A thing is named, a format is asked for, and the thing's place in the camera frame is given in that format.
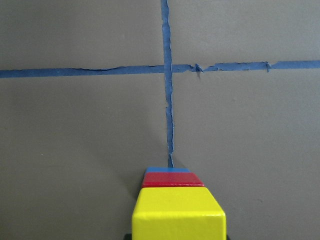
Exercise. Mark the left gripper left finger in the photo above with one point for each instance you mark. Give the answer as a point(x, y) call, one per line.
point(128, 236)

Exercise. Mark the red wooden block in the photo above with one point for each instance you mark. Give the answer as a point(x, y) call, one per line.
point(171, 179)

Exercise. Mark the yellow wooden block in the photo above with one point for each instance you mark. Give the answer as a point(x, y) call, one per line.
point(178, 213)

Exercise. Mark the blue wooden block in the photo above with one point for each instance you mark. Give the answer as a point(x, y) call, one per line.
point(166, 170)

